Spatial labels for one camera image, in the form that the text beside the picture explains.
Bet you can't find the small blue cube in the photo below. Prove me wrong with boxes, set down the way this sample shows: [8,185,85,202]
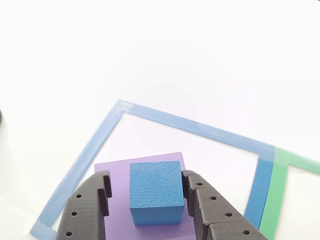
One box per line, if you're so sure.
[129,160,186,227]

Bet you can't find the large purple block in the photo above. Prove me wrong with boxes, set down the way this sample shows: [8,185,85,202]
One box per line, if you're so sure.
[93,151,197,240]

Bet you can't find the green tape square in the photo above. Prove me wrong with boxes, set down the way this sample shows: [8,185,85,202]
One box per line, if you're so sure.
[258,147,320,240]

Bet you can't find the blue tape square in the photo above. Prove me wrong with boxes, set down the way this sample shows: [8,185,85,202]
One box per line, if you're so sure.
[29,99,276,237]

